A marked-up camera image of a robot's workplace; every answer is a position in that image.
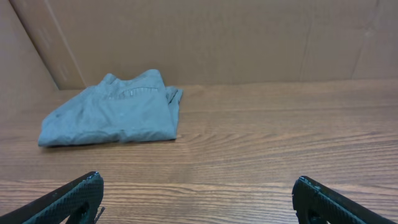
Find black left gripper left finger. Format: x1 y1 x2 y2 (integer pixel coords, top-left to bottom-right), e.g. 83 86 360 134
1 171 104 224

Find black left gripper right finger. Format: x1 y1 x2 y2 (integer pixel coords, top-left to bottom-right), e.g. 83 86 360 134
292 176 396 224

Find folded grey shorts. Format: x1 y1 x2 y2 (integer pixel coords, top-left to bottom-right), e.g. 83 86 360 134
38 69 183 147

